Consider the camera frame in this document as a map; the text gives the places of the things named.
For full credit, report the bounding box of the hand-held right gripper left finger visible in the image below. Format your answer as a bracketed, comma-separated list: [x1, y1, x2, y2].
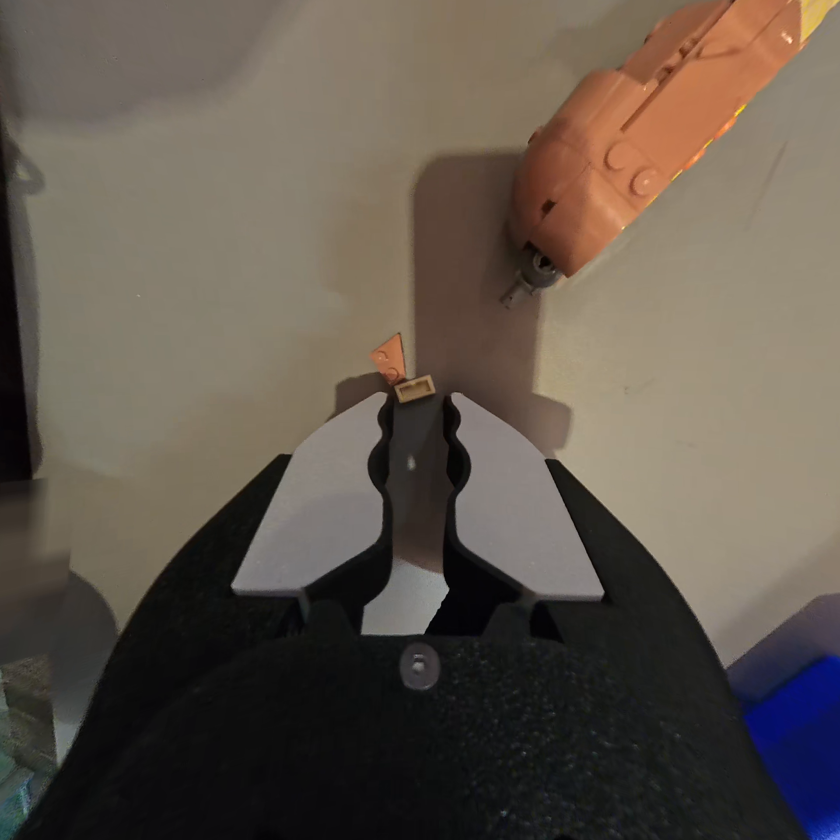
[231, 392, 393, 608]

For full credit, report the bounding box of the orange brick model body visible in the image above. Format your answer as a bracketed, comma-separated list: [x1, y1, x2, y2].
[500, 0, 829, 309]

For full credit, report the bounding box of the orange wedge plate brick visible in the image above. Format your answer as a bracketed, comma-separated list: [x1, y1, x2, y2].
[369, 332, 406, 385]

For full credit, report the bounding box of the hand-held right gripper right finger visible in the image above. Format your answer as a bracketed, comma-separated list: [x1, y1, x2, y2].
[444, 392, 605, 603]

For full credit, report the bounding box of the blue plastic bin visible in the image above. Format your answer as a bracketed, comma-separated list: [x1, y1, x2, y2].
[725, 592, 840, 840]

